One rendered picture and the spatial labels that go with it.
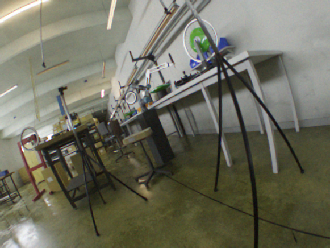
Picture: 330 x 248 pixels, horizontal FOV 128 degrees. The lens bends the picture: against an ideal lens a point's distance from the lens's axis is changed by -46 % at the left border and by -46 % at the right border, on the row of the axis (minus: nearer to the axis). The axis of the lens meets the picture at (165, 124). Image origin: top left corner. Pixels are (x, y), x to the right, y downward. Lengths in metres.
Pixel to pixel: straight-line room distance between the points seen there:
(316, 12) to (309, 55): 0.48
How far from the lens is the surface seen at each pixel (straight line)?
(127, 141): 1.76
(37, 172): 8.10
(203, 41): 1.71
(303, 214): 0.97
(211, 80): 1.27
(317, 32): 1.85
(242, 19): 2.10
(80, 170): 3.10
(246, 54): 0.99
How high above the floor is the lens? 0.75
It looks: 5 degrees down
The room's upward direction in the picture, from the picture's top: 22 degrees counter-clockwise
